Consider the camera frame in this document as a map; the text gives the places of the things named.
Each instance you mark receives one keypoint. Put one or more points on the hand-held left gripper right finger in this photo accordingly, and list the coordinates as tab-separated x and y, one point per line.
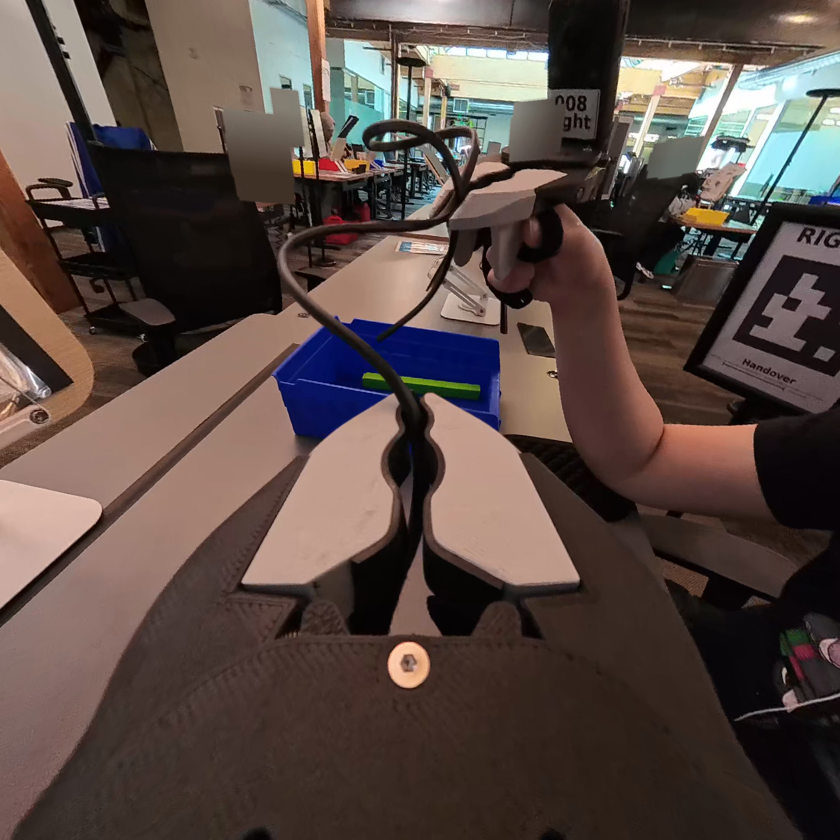
499	525

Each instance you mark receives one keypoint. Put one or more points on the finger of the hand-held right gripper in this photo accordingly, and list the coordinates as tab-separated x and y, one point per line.
505	197
489	169

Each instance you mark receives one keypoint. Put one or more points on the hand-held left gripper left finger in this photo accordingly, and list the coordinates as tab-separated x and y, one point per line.
321	518

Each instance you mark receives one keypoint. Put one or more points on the blue plastic bin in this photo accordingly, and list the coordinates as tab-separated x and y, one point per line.
315	407

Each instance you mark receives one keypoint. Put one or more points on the long green block bar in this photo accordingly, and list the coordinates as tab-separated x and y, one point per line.
446	388

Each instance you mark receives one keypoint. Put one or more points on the person's right forearm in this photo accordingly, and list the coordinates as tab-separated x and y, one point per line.
610	407

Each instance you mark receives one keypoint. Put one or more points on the person's right hand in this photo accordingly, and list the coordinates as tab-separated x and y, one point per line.
577	275

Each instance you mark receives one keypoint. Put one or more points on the blue and white packet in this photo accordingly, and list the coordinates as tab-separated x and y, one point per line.
420	247

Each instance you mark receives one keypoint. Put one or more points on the tilted board with stand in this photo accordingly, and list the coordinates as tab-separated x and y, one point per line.
469	308

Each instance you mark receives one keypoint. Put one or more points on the black swivel office chair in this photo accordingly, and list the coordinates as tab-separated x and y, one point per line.
636	216

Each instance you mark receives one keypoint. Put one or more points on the black desk plate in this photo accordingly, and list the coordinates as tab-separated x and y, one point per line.
537	340

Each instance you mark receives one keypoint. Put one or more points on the red storage bin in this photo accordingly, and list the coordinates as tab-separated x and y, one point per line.
344	233

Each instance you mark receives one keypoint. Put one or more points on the yellow tray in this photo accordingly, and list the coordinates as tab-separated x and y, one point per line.
705	216

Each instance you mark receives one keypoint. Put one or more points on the grey waste bin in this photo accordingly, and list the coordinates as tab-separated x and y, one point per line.
709	279

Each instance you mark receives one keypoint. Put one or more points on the black chair armrest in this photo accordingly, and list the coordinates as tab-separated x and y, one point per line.
722	551

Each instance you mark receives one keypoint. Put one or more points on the document display board with stand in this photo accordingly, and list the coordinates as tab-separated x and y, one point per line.
39	525

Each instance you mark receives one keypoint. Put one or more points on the black mesh chair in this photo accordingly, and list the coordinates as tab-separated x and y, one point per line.
190	229

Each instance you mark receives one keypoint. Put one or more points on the black rolling sign stand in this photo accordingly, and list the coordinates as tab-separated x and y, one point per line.
787	315

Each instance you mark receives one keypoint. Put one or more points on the black utility cart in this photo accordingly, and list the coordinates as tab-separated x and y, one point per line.
65	262

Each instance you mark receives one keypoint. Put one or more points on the blue fabric cart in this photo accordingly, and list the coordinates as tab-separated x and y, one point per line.
111	134

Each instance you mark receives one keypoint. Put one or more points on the wooden support post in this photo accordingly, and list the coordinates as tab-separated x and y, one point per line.
26	249

